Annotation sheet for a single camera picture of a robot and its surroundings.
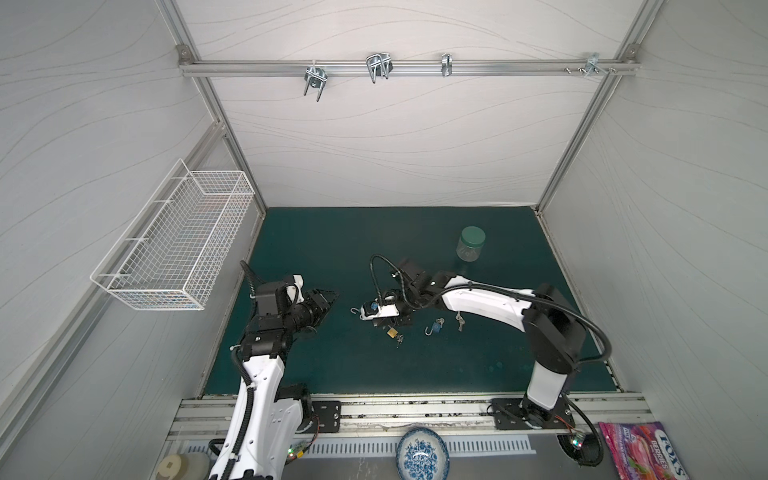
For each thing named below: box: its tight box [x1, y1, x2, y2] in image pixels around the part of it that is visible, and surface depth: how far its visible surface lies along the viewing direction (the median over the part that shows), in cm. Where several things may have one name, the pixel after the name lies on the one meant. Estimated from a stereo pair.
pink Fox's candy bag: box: [599, 421, 691, 480], surface depth 69 cm
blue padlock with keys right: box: [424, 318, 445, 336], surface depth 90 cm
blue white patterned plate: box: [395, 427, 450, 480], surface depth 69 cm
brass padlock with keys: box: [386, 325, 404, 348], surface depth 88 cm
